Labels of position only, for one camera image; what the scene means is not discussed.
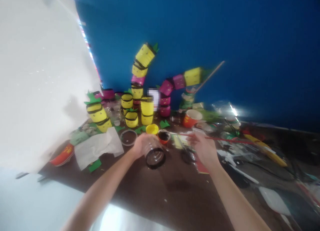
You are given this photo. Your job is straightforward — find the person's left hand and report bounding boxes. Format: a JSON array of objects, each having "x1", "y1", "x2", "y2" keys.
[{"x1": 131, "y1": 133, "x2": 160, "y2": 158}]

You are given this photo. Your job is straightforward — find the person's right hand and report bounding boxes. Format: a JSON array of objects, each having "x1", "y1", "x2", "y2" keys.
[{"x1": 186, "y1": 133, "x2": 221, "y2": 167}]

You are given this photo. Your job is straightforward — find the person's left fingers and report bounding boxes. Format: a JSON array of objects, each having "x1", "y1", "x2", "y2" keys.
[{"x1": 142, "y1": 134, "x2": 161, "y2": 144}]

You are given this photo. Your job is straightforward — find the person's right fingers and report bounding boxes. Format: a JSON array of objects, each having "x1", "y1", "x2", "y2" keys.
[{"x1": 186, "y1": 133, "x2": 206, "y2": 149}]

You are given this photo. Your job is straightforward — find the clear cut bottle black rim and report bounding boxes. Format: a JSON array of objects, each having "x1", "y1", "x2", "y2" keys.
[{"x1": 143, "y1": 138, "x2": 166, "y2": 170}]

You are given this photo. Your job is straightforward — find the red paintbrush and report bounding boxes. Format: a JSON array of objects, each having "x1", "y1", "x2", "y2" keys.
[{"x1": 172, "y1": 133, "x2": 256, "y2": 144}]

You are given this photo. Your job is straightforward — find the orange cup with black paint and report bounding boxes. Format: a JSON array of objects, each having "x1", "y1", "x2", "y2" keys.
[{"x1": 157, "y1": 130, "x2": 171, "y2": 145}]

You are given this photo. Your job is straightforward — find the black scissors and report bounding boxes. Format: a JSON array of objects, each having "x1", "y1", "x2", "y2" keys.
[{"x1": 180, "y1": 148, "x2": 198, "y2": 164}]

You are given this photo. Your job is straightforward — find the red paper cup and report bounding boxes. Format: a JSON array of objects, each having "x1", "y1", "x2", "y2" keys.
[{"x1": 182, "y1": 109, "x2": 203, "y2": 128}]

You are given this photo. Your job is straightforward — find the clear plastic bowl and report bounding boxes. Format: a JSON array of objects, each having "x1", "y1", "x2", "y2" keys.
[{"x1": 120, "y1": 130, "x2": 138, "y2": 147}]

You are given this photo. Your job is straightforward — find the red card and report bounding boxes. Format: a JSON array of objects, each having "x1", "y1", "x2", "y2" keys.
[{"x1": 195, "y1": 161, "x2": 210, "y2": 175}]

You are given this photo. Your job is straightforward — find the green labelled bottle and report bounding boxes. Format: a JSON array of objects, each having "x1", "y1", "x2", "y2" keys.
[{"x1": 179, "y1": 87, "x2": 197, "y2": 113}]

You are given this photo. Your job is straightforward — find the group of yellow pink painted bottles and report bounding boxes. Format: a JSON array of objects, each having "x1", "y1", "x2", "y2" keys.
[{"x1": 84, "y1": 42, "x2": 208, "y2": 134}]

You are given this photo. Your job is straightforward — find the clear plastic bottle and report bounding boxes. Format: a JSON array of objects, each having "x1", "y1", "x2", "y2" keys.
[{"x1": 211, "y1": 100, "x2": 241, "y2": 121}]

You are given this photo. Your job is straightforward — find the white tissue paper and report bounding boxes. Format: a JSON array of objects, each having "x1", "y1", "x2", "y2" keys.
[{"x1": 74, "y1": 127, "x2": 125, "y2": 171}]

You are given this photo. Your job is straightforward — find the green paper scrap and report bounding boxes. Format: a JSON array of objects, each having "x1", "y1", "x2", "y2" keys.
[{"x1": 87, "y1": 159, "x2": 103, "y2": 173}]

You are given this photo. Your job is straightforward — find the wooden stick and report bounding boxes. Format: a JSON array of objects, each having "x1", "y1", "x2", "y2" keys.
[{"x1": 194, "y1": 60, "x2": 225, "y2": 94}]

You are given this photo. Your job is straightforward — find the yellow and red long object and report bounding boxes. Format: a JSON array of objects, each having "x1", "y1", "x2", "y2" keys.
[{"x1": 242, "y1": 131, "x2": 288, "y2": 167}]

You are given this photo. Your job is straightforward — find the red paper bowl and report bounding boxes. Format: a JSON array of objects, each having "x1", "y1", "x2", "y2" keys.
[{"x1": 49, "y1": 142, "x2": 75, "y2": 167}]

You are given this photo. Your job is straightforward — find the large white foam board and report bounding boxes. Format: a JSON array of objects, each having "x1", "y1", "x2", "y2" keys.
[{"x1": 0, "y1": 0, "x2": 103, "y2": 174}]

